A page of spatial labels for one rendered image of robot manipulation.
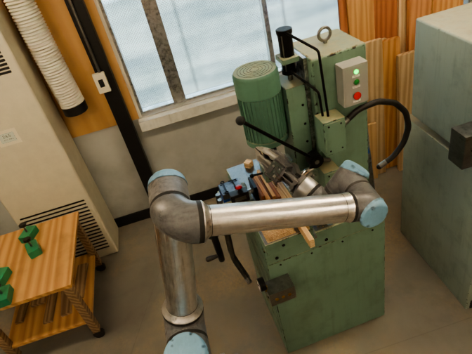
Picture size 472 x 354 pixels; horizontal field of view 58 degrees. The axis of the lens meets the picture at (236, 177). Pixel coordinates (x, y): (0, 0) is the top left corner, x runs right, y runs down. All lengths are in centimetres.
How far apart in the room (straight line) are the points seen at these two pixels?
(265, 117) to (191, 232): 68
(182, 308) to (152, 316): 131
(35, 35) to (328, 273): 201
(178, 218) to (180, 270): 33
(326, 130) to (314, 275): 75
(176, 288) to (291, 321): 94
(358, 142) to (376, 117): 136
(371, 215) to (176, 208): 55
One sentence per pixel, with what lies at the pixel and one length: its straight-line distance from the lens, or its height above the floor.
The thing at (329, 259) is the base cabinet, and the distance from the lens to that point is 203.
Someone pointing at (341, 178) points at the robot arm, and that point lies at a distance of 137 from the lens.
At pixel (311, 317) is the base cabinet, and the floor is 23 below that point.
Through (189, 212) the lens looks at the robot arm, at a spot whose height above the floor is 144.
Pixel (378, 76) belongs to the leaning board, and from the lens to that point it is 308.
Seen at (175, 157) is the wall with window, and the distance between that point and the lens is 323.
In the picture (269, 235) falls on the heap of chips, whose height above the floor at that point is 92.
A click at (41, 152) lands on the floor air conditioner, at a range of 288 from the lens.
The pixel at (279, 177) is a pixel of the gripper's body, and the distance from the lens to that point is 143.
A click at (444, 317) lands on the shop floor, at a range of 262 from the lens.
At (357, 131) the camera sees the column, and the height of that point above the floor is 116.
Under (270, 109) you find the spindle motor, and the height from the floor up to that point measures 137.
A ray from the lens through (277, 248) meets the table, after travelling 175.
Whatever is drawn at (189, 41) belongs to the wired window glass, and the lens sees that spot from 297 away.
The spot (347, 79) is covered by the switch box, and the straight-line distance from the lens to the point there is 161.
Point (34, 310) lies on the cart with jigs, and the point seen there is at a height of 18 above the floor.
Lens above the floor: 213
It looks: 36 degrees down
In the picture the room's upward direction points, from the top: 15 degrees counter-clockwise
